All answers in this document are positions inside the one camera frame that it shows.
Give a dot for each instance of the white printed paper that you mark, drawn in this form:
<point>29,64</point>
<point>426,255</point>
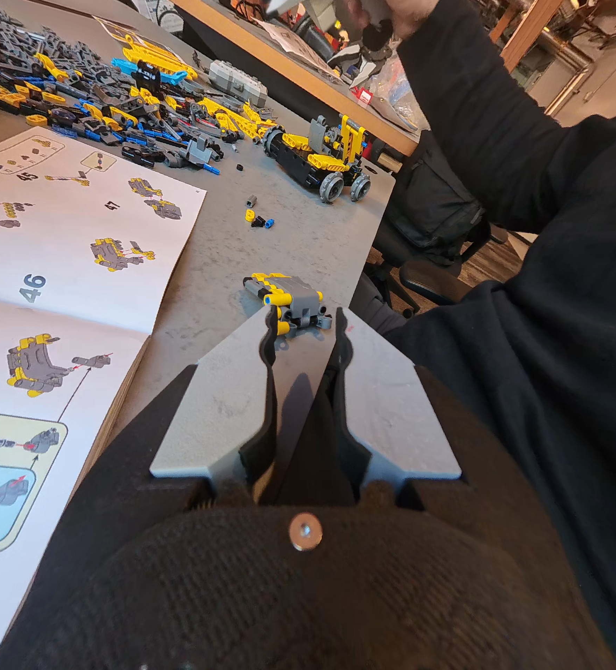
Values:
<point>292,42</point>

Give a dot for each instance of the grey toy battery box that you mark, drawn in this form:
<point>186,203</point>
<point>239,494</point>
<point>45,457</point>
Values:
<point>234,81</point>

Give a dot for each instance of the open instruction booklet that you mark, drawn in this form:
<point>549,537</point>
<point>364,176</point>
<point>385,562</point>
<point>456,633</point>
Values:
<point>78,235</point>

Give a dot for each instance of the light blue toy tool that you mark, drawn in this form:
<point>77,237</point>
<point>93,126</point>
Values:
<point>125,67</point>

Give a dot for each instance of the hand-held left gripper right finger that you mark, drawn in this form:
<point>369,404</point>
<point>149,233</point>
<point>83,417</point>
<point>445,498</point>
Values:
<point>397,413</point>

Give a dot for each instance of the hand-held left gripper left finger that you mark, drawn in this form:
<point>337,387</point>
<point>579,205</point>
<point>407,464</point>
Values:
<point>219,413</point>

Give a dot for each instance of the yellow black toy vehicle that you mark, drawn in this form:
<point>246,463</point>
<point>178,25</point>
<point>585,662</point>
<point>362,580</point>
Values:
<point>308,162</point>

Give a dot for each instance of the pile of toy parts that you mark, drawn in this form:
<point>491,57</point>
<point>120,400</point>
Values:
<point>78,94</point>

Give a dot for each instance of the person's right hand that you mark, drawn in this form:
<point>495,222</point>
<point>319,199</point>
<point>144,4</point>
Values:
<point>412,13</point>

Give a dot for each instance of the yellow grey toy brick assembly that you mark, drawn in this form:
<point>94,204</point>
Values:
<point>297,298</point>

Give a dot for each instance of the yellow sticker sheet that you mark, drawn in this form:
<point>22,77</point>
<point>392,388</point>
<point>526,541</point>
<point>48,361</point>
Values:
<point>114,29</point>

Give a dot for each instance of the person's right forearm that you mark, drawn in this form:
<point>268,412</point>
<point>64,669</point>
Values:
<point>496,131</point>

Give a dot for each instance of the wooden shelf frame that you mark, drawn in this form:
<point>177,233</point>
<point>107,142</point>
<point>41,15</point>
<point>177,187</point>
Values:
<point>527,31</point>

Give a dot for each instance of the clear plastic bag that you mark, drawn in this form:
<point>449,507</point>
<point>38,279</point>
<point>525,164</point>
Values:
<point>399,99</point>

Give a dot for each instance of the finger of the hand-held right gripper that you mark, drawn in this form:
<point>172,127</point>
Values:
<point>282,5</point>

